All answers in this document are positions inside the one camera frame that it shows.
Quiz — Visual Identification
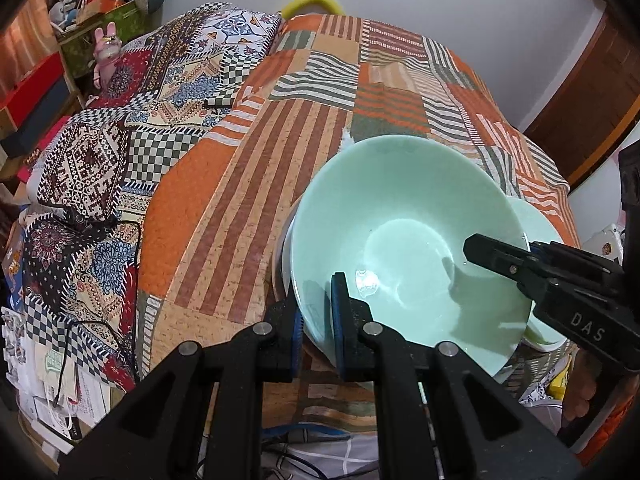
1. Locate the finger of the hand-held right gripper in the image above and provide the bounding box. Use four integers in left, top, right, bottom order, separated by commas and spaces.
462, 232, 547, 288
529, 241, 623, 273

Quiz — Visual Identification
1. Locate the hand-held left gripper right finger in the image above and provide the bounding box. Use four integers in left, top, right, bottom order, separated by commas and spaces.
330, 272, 583, 480

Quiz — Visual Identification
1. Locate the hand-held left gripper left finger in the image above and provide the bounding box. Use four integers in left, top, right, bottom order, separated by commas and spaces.
59, 290, 304, 480

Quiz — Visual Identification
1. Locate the mint green plate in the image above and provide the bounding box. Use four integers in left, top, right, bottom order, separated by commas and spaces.
505, 195, 568, 346

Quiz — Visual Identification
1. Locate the pink bowl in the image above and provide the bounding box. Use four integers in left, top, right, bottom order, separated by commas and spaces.
271, 199, 321, 358

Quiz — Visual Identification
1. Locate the mint green bowl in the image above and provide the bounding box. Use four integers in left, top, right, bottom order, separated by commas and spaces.
291, 135, 532, 378

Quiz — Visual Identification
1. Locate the person's right hand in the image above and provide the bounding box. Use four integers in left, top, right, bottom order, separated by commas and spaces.
562, 350, 602, 413

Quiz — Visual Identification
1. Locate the wooden wardrobe with white doors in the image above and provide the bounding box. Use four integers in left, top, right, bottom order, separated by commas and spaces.
567, 157, 627, 243

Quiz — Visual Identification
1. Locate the yellow fabric item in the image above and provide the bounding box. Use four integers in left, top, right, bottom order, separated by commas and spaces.
547, 359, 572, 402

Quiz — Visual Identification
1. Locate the orange clothing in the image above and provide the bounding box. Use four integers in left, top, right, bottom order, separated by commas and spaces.
585, 375, 637, 467

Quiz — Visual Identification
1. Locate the brown wooden door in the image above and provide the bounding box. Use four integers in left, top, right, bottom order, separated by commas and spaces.
522, 12, 640, 191

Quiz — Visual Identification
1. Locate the patterned printed blanket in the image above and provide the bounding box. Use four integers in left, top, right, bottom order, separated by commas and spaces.
10, 2, 283, 396

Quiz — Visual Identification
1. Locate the stack of papers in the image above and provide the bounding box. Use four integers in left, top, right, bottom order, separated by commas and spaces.
0, 305, 112, 461

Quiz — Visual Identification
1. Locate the dark blue box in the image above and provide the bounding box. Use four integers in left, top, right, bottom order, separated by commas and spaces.
0, 87, 76, 163

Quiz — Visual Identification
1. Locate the pink rabbit toy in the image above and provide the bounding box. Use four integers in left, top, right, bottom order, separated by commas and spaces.
91, 24, 123, 88

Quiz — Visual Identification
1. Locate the green cardboard box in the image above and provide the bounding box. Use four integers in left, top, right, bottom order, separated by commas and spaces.
55, 0, 146, 78

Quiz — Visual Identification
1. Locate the red box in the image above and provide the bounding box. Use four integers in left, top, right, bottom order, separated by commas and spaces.
0, 52, 66, 116

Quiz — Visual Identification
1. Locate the brown curtain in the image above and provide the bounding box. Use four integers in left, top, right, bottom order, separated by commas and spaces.
0, 0, 57, 63

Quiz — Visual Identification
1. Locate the black cable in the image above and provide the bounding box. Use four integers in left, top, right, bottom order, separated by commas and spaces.
50, 204, 147, 413

